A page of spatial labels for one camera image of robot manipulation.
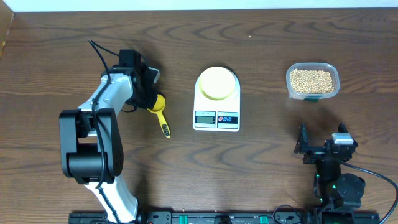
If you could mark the clear plastic container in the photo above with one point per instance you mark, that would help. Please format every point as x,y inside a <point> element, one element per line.
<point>313,66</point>

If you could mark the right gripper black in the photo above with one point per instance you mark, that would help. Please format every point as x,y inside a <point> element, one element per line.
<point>302,145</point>

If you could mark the yellow plastic bowl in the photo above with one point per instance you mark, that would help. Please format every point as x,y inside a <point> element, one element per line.
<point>217,83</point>

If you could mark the soybeans in container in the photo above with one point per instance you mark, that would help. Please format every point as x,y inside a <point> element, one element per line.
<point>311,81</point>

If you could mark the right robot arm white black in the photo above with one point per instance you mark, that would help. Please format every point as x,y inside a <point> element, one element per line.
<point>339,194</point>

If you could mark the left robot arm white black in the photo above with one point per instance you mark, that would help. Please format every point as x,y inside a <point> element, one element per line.
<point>90,143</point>

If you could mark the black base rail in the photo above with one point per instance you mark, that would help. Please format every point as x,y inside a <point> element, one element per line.
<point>164,217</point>

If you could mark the white digital kitchen scale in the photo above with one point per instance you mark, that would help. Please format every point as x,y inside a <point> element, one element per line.
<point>217,115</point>

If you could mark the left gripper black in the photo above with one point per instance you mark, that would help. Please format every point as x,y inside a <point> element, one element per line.
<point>150,101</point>

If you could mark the yellow measuring scoop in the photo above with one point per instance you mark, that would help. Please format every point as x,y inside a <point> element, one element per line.
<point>158,111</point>

